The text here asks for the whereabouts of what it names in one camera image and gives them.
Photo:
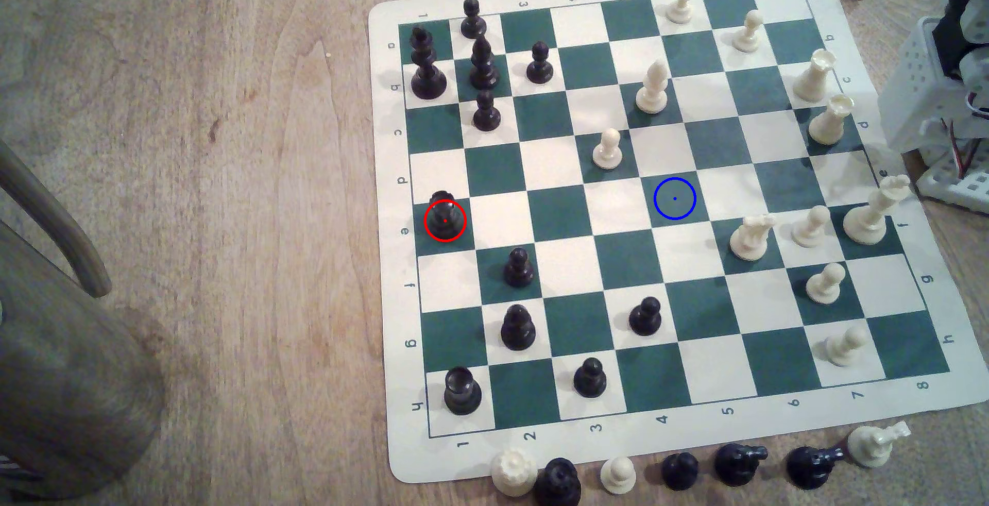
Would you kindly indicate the black rook chess piece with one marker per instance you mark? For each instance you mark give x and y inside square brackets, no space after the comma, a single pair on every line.
[462,394]
[446,212]

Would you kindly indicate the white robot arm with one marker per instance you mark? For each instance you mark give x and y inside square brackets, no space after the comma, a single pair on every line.
[923,81]

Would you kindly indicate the black pawn chess piece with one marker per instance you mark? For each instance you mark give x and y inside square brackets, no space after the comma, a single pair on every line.
[539,68]
[645,320]
[680,473]
[473,23]
[589,381]
[519,270]

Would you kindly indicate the green white chess mat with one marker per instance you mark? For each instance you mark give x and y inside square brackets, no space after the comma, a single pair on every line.
[556,212]

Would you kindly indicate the white pawn chess piece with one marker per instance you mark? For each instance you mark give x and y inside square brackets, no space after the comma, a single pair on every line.
[824,287]
[844,348]
[748,36]
[810,232]
[608,153]
[680,7]
[618,477]

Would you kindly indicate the black king chess piece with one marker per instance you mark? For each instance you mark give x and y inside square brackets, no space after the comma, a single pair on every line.
[427,77]

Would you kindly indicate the white bishop chess piece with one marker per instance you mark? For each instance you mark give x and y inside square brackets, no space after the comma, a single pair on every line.
[653,92]

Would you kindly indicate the white rook chess piece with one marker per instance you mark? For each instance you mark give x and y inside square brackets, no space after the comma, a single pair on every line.
[814,81]
[829,126]
[514,475]

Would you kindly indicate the white knight chess piece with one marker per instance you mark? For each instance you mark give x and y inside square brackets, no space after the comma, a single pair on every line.
[749,241]
[871,446]

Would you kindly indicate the black knight chess piece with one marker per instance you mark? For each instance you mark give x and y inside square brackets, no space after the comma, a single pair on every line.
[807,469]
[735,466]

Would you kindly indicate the white king chess piece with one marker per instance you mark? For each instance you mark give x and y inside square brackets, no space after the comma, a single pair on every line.
[867,221]

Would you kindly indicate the black pawn g2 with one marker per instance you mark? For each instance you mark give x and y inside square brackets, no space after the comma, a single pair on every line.
[518,332]

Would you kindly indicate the black pawn third row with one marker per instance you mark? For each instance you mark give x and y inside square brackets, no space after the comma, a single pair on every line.
[487,116]

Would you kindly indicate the striped cloth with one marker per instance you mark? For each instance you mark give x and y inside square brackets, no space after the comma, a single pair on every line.
[15,469]

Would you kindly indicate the white perforated base plate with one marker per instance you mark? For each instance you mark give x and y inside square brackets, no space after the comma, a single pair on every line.
[958,185]

